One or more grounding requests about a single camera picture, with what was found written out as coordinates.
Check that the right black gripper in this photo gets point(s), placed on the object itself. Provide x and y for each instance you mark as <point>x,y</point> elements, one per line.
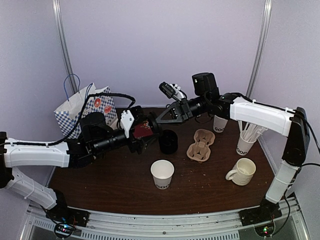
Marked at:
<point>178,110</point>

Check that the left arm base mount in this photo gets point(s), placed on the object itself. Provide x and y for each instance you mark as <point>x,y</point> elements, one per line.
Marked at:
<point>66,223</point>

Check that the white cup holding straws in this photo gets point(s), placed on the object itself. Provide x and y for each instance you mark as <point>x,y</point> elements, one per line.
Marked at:
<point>244,146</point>

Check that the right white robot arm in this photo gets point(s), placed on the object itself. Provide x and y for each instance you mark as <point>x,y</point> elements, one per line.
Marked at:
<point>290,123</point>

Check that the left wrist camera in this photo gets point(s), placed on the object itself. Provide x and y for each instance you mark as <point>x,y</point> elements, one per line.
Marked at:
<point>129,118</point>

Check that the stack of black lids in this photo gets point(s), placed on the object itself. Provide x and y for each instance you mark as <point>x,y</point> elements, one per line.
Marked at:
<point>168,142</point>

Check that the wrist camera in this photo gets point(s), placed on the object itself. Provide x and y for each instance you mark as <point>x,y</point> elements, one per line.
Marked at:
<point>129,118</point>
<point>172,91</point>

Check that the black plastic cup lid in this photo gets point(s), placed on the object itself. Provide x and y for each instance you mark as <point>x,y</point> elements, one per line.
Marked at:
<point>155,125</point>

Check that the stack of white paper cups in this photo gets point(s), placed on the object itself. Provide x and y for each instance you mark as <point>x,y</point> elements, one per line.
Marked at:
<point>219,124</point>

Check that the white paper coffee cup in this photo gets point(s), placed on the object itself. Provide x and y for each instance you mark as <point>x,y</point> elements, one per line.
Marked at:
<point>162,171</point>

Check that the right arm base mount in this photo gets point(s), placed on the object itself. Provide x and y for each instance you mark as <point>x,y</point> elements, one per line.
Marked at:
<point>262,221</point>

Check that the white ceramic mug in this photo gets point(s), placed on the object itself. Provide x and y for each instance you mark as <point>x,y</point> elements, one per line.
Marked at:
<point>242,172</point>

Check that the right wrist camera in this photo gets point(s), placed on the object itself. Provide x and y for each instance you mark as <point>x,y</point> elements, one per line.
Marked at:
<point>172,91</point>

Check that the brown cardboard cup carrier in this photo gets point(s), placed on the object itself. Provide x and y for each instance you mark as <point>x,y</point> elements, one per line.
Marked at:
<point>200,150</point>

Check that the red floral plate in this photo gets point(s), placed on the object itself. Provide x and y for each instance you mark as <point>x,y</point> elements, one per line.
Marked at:
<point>142,130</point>

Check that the bundle of white wrapped straws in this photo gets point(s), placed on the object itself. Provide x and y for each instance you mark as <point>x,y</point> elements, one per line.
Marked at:
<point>250,132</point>

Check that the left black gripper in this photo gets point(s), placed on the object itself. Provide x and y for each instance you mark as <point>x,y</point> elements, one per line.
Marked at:
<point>141,145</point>

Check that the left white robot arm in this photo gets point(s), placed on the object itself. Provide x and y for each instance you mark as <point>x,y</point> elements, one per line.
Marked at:
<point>96,138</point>

